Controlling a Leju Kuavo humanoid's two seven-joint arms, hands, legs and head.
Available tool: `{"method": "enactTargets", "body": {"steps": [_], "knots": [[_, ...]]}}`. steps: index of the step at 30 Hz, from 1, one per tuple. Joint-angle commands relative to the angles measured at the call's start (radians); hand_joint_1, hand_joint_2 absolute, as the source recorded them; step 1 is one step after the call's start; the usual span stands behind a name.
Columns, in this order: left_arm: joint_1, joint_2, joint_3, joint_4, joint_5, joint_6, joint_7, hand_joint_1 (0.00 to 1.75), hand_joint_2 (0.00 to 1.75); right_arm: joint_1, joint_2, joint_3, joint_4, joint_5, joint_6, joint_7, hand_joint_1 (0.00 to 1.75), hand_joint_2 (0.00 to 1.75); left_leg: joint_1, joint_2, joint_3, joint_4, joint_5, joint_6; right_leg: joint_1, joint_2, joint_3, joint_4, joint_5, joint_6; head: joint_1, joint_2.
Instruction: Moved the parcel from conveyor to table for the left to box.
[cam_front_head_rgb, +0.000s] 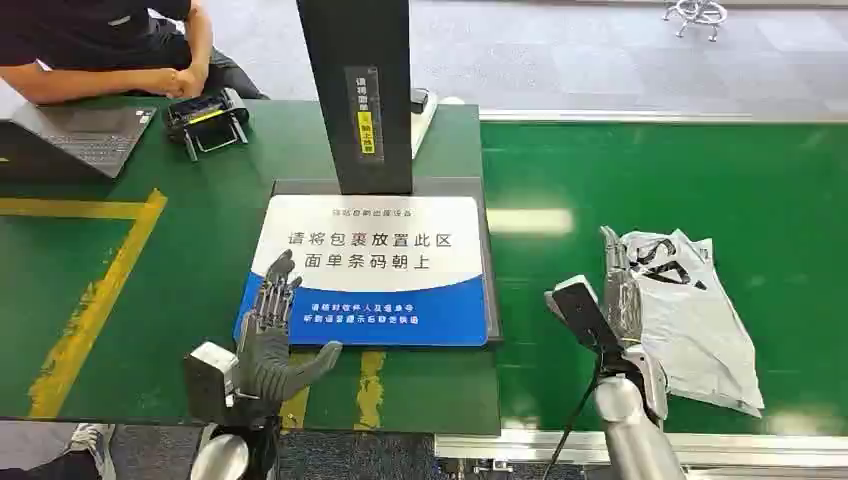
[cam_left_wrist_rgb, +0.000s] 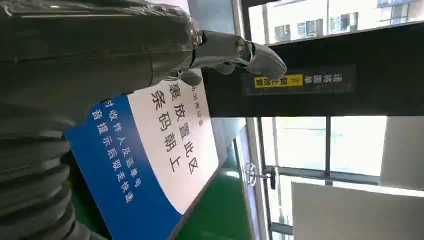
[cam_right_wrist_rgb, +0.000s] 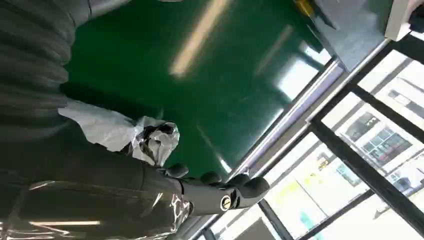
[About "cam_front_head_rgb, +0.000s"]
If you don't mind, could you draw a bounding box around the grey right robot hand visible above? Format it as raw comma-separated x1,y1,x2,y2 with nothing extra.
598,225,670,423

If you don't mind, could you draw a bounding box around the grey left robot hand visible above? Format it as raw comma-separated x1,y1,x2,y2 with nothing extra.
236,249,344,404

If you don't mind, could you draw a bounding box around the short yellow tape strip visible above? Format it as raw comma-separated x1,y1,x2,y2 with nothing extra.
353,350,388,433
278,351,317,431

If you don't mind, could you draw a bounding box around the white plastic parcel bag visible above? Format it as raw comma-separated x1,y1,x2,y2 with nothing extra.
619,229,766,419

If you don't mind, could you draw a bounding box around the green conveyor belt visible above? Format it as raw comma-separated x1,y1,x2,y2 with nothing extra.
480,121,848,437

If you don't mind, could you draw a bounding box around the green table mat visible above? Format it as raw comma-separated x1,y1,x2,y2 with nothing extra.
0,98,502,437

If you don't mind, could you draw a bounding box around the blue white scanner sign plate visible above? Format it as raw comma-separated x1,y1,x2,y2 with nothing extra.
233,195,490,348

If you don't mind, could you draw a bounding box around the long yellow floor tape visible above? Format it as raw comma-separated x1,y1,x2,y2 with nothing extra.
27,188,169,421
0,196,151,221

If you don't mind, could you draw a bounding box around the person's shoe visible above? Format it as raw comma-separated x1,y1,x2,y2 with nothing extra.
63,423,118,480

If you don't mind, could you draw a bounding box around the black label printer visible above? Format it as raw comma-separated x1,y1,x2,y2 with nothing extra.
163,88,251,164

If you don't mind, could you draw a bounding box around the white power strip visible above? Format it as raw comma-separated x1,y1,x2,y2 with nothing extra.
409,87,466,161

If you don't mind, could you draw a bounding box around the grey laptop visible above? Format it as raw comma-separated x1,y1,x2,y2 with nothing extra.
0,101,159,181

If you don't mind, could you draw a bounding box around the black scanner column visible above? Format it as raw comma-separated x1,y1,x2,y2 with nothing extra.
296,0,415,196

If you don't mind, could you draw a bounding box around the metal chair base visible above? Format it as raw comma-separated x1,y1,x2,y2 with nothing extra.
662,0,729,43

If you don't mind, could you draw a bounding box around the person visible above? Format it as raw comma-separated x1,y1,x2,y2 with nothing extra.
0,0,270,107

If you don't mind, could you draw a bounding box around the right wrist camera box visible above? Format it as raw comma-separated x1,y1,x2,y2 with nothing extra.
544,275,628,364

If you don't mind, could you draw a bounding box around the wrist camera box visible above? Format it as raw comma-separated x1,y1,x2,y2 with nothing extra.
183,341,240,426
544,275,628,364

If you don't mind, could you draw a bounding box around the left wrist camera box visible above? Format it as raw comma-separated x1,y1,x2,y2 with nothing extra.
183,341,240,426

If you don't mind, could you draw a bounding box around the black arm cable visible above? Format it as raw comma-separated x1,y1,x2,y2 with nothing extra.
541,356,605,480

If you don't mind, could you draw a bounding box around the aluminium conveyor rail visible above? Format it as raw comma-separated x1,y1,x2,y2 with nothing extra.
434,430,848,470
478,108,848,126

